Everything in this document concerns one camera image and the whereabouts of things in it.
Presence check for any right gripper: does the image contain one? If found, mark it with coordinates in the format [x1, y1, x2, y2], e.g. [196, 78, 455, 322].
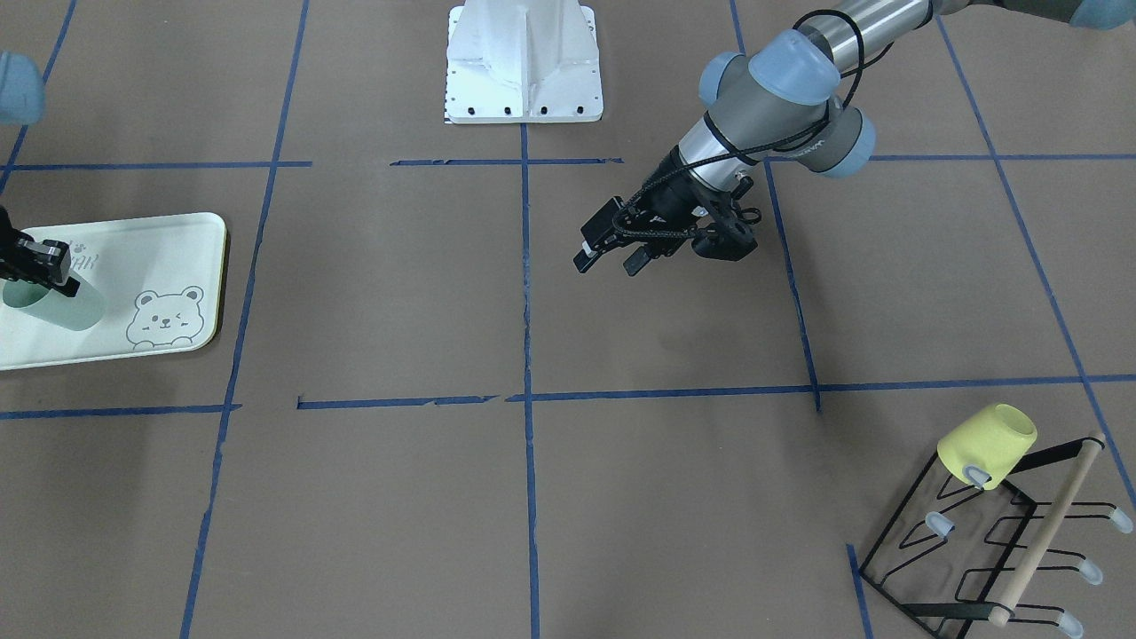
[0, 206, 81, 296]

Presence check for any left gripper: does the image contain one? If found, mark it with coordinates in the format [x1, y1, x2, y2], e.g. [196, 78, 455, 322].
[573, 153, 753, 279]

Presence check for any green cup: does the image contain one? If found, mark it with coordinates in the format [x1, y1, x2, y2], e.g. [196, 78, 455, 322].
[3, 272, 107, 331]

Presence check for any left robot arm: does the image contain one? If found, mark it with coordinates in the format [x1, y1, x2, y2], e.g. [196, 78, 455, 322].
[573, 1, 966, 275]

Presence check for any white bear tray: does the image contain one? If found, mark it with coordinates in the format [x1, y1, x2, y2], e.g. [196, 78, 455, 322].
[1, 213, 228, 370]

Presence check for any yellow cup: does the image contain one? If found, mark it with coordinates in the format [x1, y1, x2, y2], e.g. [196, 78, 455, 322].
[936, 403, 1038, 491]

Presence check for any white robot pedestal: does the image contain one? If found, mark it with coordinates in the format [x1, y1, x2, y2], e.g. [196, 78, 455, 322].
[444, 1, 604, 125]

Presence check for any black wire cup rack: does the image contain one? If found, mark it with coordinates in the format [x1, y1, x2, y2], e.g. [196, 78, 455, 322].
[857, 433, 1133, 638]

